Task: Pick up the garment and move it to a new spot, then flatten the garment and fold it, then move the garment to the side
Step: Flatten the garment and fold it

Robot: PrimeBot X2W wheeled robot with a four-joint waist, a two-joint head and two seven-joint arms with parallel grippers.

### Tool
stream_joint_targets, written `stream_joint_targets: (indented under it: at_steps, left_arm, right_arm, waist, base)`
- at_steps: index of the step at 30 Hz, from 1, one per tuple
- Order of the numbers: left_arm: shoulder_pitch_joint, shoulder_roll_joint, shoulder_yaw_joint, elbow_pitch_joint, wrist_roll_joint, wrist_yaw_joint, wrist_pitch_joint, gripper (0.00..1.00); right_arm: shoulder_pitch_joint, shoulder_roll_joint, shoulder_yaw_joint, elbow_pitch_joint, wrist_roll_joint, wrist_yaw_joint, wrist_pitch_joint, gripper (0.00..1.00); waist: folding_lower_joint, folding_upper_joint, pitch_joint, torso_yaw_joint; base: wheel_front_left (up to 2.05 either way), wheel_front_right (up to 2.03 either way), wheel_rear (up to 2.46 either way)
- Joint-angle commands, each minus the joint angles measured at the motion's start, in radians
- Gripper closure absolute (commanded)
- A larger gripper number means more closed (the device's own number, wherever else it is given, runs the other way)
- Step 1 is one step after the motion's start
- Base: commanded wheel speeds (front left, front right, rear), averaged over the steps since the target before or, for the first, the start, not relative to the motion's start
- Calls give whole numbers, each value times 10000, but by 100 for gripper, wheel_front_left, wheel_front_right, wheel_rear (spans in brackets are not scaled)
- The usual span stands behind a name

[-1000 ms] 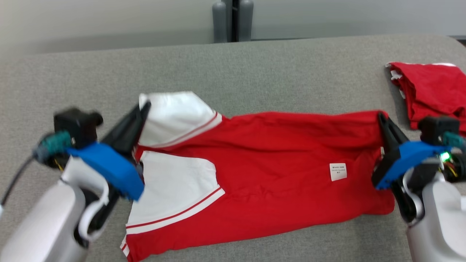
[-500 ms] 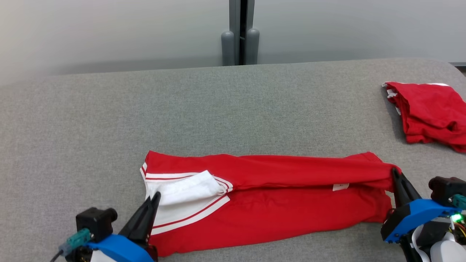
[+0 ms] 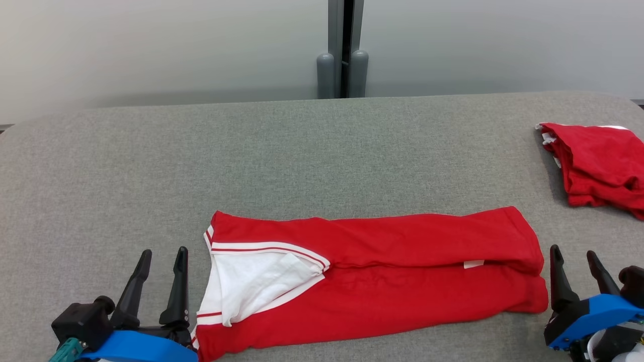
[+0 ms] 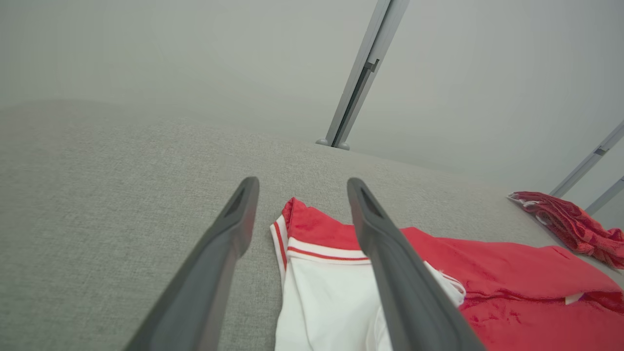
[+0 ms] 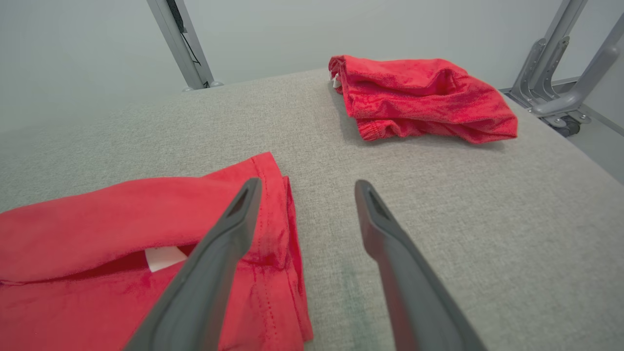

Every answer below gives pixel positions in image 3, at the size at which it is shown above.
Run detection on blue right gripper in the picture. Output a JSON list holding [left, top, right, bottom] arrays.
[[543, 244, 644, 351]]

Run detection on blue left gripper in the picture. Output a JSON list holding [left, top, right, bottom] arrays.
[[79, 246, 199, 362]]

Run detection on red and white garment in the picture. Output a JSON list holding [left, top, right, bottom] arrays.
[[190, 206, 549, 362]]

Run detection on folded red garment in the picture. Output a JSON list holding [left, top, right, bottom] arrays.
[[534, 122, 644, 221]]

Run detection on grey fabric upholstered surface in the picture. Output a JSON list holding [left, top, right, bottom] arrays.
[[0, 91, 644, 362]]

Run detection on teal left camera cable plug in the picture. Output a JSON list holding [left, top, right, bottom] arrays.
[[48, 337, 84, 362]]

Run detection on grey round-topped post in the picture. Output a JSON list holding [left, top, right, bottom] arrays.
[[349, 49, 369, 99], [316, 52, 336, 100]]

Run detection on dark grey partition frame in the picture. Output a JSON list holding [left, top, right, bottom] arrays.
[[328, 0, 365, 99]]

